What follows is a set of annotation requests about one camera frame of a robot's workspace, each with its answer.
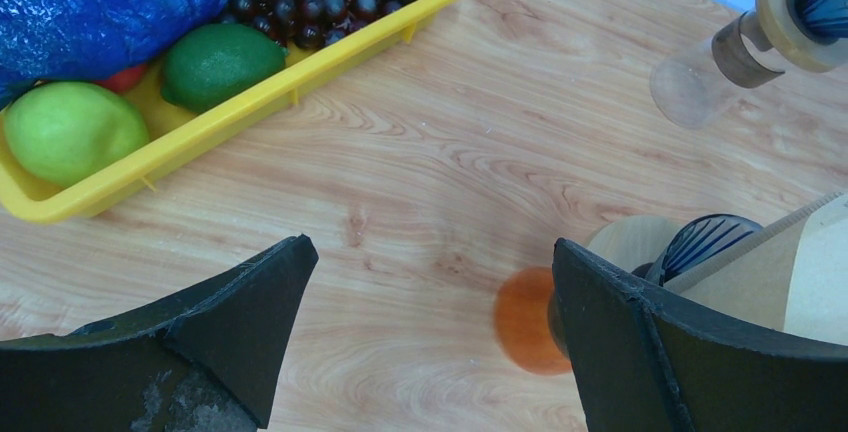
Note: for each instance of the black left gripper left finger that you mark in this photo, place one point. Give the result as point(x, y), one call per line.
point(205, 358)

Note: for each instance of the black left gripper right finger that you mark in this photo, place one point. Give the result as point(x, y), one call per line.
point(646, 359)

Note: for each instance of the blue glass dripper cone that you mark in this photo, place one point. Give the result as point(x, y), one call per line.
point(696, 242)

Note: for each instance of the brown paper coffee filter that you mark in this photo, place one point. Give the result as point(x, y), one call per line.
point(790, 277)

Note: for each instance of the orange glass carafe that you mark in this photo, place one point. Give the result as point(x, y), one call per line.
point(521, 322)

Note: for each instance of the yellow plastic tray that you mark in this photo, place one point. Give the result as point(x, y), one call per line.
point(179, 136)

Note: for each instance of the green apple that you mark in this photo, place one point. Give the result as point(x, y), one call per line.
point(64, 132)

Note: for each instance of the clear glass carafe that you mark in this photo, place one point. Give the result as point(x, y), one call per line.
point(701, 82)

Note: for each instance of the red fruit under bag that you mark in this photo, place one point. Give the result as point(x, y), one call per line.
point(125, 80)

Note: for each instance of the green lime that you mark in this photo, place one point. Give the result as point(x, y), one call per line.
point(216, 62)

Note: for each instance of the blue chips bag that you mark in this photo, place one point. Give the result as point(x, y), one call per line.
point(89, 39)

